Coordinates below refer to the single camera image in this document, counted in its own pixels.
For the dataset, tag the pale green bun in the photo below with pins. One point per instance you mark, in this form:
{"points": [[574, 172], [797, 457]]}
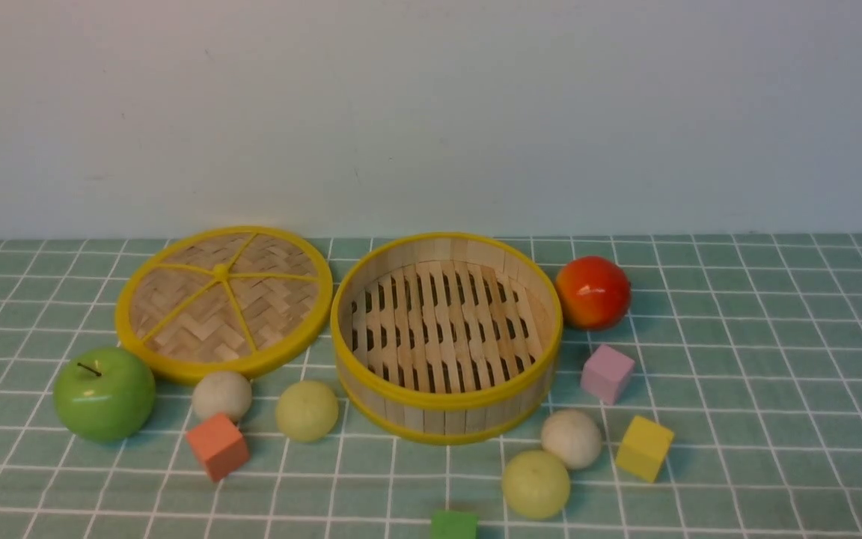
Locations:
{"points": [[307, 411], [536, 484]]}

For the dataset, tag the white bun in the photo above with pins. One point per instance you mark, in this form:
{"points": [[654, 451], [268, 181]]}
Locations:
{"points": [[222, 392], [573, 437]]}

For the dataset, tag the bamboo steamer tray yellow rim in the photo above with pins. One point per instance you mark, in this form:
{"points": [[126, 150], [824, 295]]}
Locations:
{"points": [[446, 338]]}

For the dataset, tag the woven bamboo steamer lid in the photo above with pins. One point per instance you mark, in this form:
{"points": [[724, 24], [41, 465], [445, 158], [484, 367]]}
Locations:
{"points": [[244, 299]]}

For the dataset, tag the red orange tomato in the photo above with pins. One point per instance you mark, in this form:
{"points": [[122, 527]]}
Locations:
{"points": [[595, 294]]}

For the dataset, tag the pink wooden cube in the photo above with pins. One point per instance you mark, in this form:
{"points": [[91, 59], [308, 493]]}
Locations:
{"points": [[606, 374]]}

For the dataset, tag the green wooden cube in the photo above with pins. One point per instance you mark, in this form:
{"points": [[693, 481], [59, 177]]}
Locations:
{"points": [[454, 525]]}

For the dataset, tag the orange wooden cube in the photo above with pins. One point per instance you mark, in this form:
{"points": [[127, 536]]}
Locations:
{"points": [[218, 446]]}

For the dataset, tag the yellow wooden cube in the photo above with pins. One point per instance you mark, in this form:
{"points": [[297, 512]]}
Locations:
{"points": [[644, 448]]}

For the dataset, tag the green checkered tablecloth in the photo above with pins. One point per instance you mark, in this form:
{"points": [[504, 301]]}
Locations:
{"points": [[748, 347]]}

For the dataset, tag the green apple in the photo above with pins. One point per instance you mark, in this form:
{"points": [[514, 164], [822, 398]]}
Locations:
{"points": [[104, 395]]}

